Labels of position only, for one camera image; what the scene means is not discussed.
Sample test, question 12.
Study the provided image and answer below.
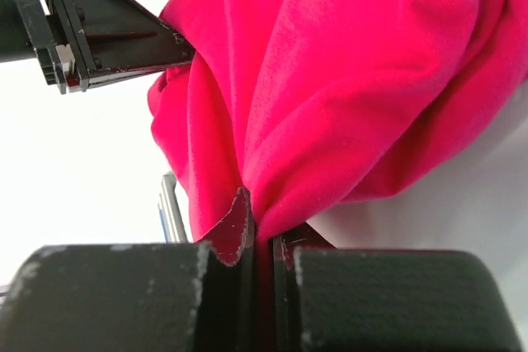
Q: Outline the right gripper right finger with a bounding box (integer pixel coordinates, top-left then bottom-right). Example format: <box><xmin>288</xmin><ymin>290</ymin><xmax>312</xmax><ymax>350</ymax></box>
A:
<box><xmin>272</xmin><ymin>225</ymin><xmax>522</xmax><ymax>351</ymax></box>

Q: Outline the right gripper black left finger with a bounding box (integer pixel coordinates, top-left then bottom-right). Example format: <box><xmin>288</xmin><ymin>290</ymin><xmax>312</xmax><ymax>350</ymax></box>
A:
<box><xmin>1</xmin><ymin>188</ymin><xmax>255</xmax><ymax>352</ymax></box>

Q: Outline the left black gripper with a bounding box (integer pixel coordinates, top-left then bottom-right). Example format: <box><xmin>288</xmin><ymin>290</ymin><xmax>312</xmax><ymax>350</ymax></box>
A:
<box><xmin>12</xmin><ymin>0</ymin><xmax>195</xmax><ymax>95</ymax></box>

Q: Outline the red t shirt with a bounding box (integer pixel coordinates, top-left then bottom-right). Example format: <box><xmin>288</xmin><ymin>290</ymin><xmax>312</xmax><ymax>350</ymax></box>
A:
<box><xmin>148</xmin><ymin>0</ymin><xmax>527</xmax><ymax>240</ymax></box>

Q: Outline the front aluminium rail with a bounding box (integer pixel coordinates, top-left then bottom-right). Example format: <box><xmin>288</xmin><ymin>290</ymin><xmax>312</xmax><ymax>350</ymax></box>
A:
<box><xmin>158</xmin><ymin>172</ymin><xmax>189</xmax><ymax>243</ymax></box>

